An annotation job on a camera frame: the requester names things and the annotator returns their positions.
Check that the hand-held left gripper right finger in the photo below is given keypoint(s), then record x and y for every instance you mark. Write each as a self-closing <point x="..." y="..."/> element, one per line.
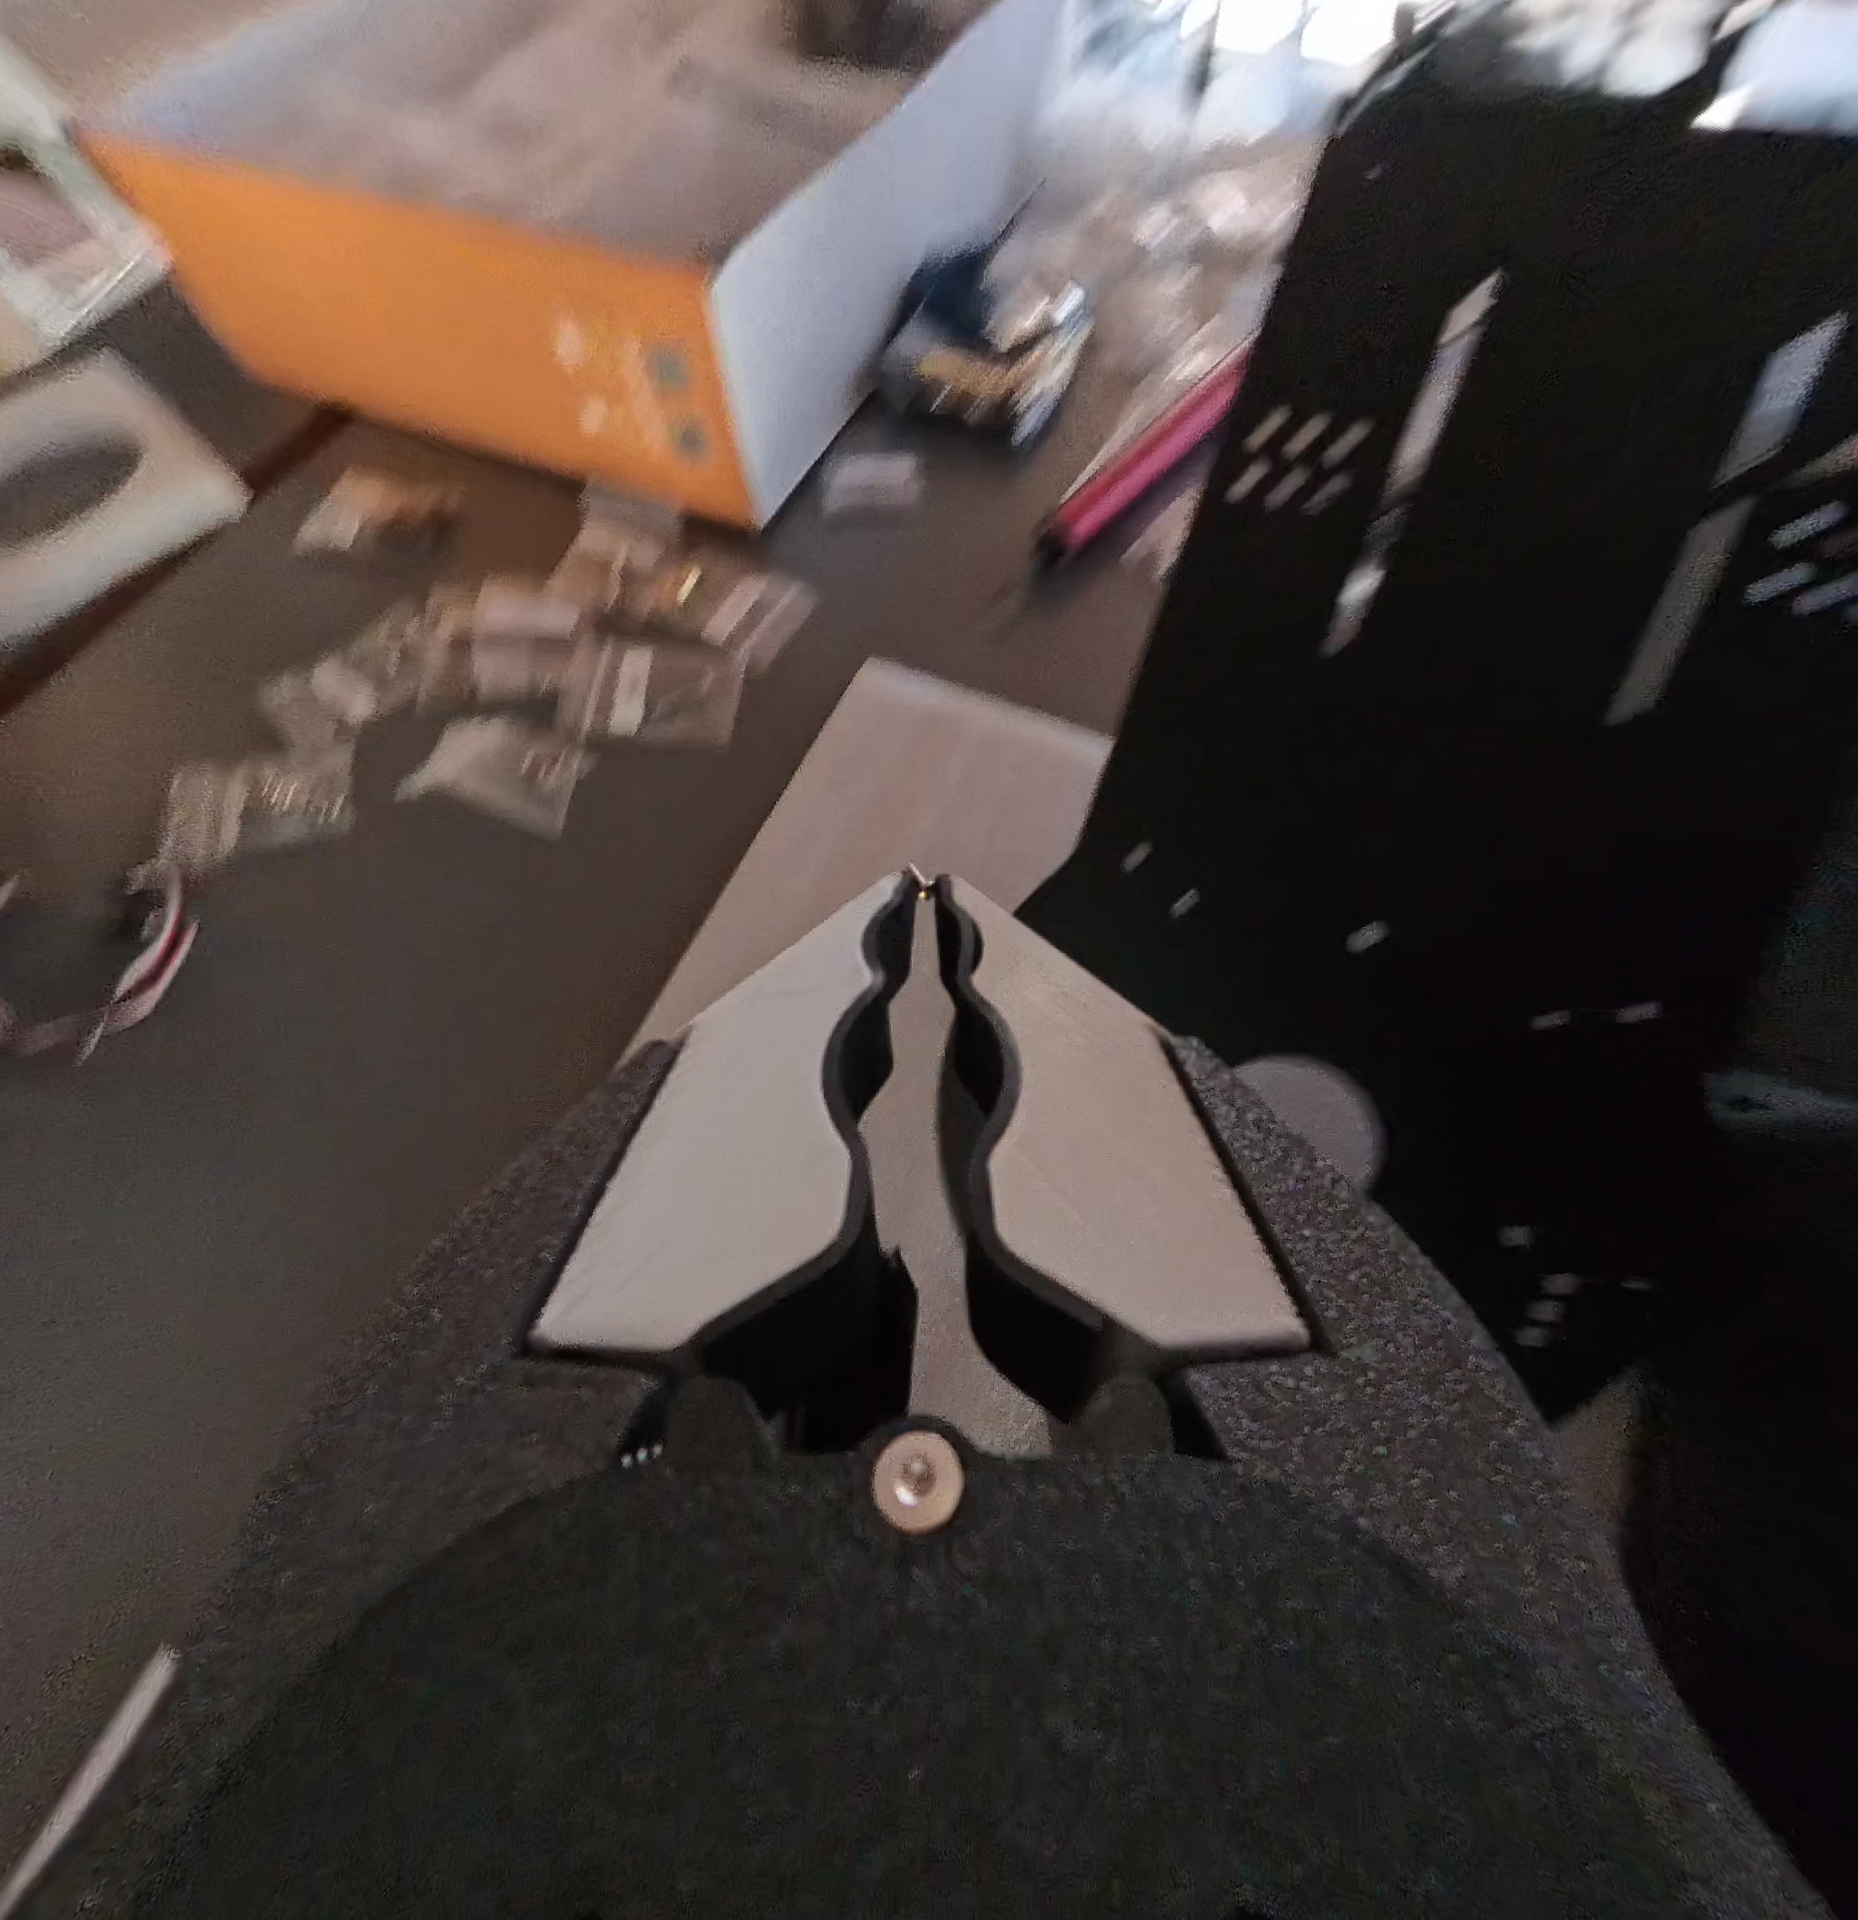
<point x="1140" y="1187"/>

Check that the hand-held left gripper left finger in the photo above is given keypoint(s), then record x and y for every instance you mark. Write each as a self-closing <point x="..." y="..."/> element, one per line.
<point x="720" y="1187"/>

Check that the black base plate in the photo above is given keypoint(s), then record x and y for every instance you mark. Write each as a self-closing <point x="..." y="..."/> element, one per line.
<point x="1469" y="827"/>

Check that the white foam sheet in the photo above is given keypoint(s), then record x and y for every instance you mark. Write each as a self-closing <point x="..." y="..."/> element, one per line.
<point x="927" y="749"/>

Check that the pile of small screw bags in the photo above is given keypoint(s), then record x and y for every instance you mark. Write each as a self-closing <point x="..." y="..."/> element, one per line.
<point x="628" y="690"/>

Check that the small labelled nut bag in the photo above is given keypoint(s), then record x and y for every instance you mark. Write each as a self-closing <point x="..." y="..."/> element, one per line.
<point x="867" y="483"/>

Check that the magenta electric screwdriver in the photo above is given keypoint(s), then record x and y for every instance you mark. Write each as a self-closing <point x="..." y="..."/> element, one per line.
<point x="1154" y="450"/>

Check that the silver foil bag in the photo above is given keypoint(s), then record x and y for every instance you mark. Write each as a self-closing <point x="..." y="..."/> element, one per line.
<point x="1006" y="361"/>

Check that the orange and white cardboard box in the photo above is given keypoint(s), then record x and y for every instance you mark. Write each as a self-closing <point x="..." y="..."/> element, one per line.
<point x="417" y="299"/>

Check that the white foam insert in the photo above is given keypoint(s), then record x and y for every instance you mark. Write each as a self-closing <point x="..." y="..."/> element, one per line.
<point x="59" y="398"/>

